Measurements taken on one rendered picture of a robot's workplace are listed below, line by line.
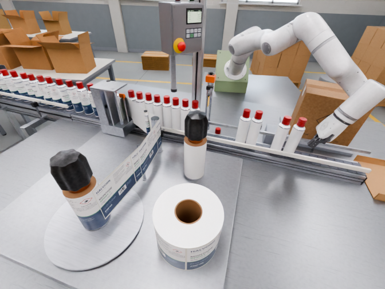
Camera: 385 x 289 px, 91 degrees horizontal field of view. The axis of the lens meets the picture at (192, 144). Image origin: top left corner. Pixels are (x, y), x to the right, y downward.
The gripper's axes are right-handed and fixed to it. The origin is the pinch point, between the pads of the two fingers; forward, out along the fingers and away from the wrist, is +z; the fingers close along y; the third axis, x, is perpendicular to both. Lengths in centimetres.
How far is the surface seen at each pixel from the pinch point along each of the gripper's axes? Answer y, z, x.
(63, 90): 1, 44, -135
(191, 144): 32, 8, -51
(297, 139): 2.2, 0.9, -8.2
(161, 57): -353, 146, -207
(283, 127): 2.7, -1.2, -17.0
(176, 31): -1, -15, -78
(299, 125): 1.1, -4.9, -11.6
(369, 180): 1.6, 2.7, 32.6
